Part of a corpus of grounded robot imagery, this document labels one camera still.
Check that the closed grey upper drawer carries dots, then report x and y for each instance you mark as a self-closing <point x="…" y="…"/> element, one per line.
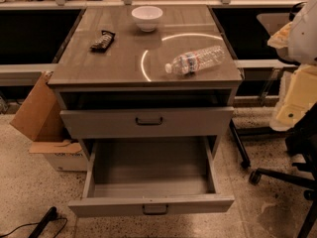
<point x="142" y="123"/>

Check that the black device with cable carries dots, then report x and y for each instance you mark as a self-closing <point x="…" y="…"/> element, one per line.
<point x="50" y="216"/>

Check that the white ceramic bowl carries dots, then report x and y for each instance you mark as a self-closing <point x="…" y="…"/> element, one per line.
<point x="147" y="17"/>

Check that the clear plastic water bottle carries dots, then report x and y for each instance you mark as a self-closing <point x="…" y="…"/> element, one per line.
<point x="193" y="61"/>

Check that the grey drawer cabinet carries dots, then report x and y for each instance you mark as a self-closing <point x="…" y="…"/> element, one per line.
<point x="131" y="75"/>

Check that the white cardboard box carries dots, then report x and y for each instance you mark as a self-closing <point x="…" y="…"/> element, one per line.
<point x="65" y="156"/>

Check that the open grey middle drawer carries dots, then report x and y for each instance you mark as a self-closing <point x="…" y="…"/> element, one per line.
<point x="150" y="176"/>

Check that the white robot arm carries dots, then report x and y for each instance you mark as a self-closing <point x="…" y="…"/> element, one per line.
<point x="300" y="38"/>

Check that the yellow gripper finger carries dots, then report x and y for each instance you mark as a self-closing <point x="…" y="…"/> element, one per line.
<point x="280" y="39"/>
<point x="297" y="94"/>

